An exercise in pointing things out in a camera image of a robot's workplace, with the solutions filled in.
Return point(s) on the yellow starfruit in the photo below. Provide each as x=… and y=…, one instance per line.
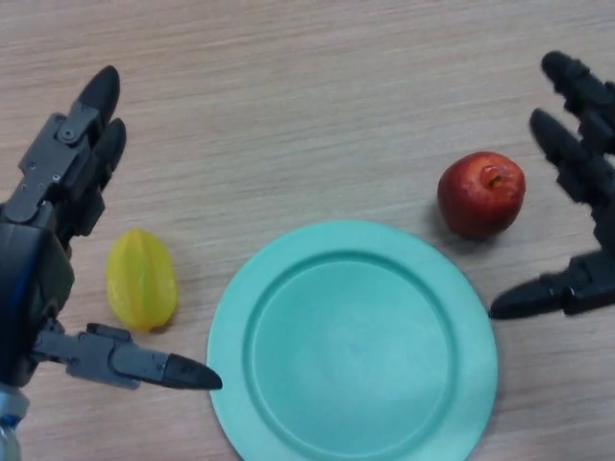
x=141, y=281

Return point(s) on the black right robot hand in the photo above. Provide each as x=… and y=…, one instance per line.
x=588, y=177

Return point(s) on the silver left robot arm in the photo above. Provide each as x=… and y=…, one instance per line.
x=9, y=427

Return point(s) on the green round plate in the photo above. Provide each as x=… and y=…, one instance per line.
x=351, y=346

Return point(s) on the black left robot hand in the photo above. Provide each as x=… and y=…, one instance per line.
x=33, y=278

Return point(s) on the red apple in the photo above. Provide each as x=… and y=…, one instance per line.
x=475, y=199

